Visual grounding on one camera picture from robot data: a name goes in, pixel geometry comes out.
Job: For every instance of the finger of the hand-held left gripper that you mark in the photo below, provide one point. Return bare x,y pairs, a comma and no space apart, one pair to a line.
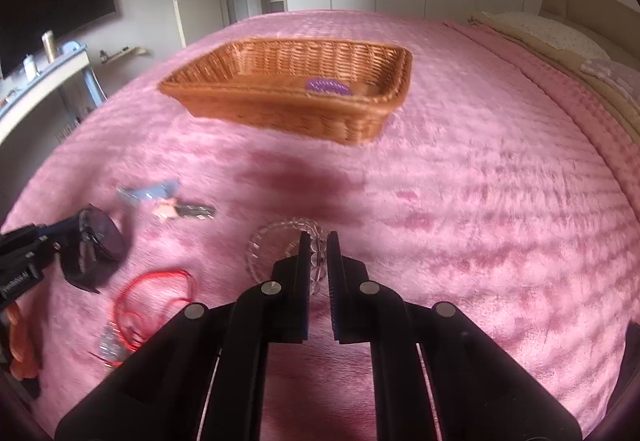
62,226

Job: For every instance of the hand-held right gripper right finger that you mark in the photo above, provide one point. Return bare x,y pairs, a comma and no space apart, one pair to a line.
334,291

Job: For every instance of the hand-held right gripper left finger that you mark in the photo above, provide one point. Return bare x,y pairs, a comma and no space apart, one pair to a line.
303,291

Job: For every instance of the black sunglasses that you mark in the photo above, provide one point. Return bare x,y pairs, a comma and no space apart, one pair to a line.
102,241

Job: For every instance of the brown wicker basket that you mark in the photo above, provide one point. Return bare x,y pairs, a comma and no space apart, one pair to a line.
280,91

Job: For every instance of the person's left hand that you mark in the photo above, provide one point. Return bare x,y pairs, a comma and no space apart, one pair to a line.
22,346

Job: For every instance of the white and blue desk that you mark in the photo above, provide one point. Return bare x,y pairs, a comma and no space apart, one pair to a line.
40,86

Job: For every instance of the small white bottle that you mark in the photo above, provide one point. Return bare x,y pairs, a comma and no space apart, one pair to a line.
29,67

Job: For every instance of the pink fluffy blanket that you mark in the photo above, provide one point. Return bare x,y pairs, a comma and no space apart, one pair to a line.
475,201

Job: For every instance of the gold thermos bottle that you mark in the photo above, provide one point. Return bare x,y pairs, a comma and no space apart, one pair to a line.
48,47

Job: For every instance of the white floral pillow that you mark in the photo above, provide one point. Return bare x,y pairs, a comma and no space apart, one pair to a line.
545,33

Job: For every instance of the beige quilt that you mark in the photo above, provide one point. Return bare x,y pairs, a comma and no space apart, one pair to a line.
607,96

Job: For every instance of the pink checked pillow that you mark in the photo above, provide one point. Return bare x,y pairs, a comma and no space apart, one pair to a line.
612,73

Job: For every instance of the beige bed headboard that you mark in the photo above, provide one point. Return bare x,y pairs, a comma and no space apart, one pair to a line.
595,3

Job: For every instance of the small wooden wall shelf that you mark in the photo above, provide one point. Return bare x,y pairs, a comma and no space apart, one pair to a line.
122,53

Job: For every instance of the black wall television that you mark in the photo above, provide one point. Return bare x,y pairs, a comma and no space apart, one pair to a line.
55,6

